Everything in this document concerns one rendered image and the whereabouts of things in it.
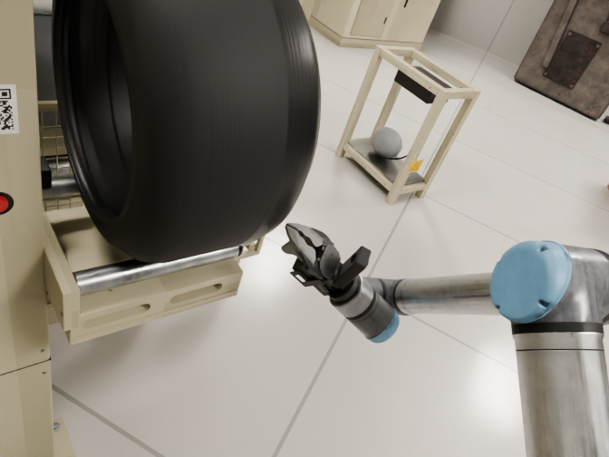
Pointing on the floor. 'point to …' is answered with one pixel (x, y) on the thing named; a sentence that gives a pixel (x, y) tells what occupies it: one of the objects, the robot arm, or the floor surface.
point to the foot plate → (62, 447)
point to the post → (23, 254)
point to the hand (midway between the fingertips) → (293, 228)
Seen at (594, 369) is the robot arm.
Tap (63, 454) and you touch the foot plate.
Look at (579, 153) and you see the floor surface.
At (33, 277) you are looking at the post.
